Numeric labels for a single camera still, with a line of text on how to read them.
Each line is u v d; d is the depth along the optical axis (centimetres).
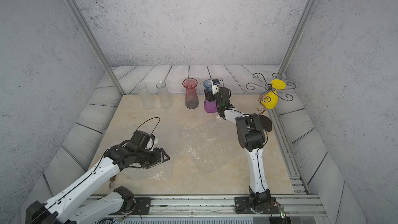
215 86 89
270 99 74
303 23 83
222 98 81
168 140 95
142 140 61
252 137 61
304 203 74
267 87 81
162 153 70
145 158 65
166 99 110
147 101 113
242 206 73
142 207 73
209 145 94
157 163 67
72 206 42
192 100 107
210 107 104
